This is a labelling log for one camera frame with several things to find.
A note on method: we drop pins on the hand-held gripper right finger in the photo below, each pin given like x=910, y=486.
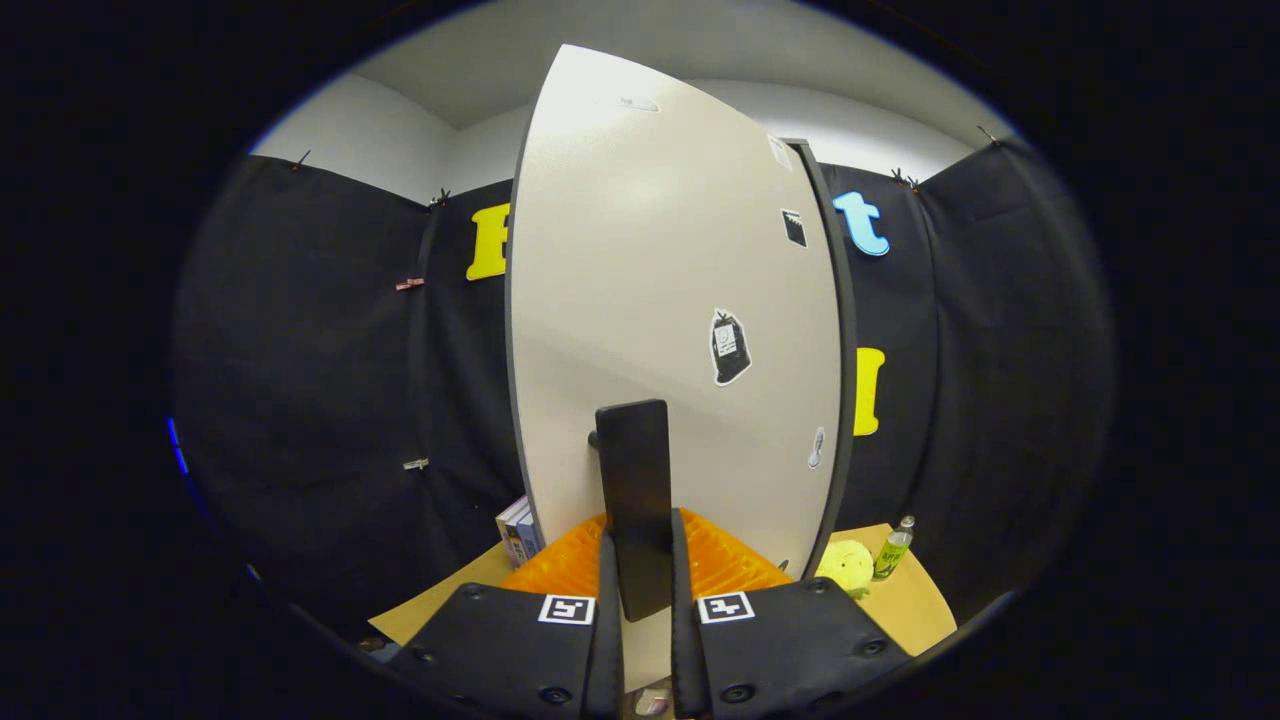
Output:
x=780, y=645

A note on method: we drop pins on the green label bottle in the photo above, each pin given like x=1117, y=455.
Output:
x=892, y=555

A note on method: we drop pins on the yellow plush toy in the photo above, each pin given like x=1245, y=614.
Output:
x=848, y=565

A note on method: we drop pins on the beige shoe cabinet door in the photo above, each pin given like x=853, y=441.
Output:
x=640, y=250

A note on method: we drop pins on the black backdrop cloth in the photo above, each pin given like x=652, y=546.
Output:
x=330, y=350

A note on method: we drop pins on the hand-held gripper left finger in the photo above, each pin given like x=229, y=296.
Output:
x=520, y=650

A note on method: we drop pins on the grey shoe cabinet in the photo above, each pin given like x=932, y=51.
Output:
x=849, y=320

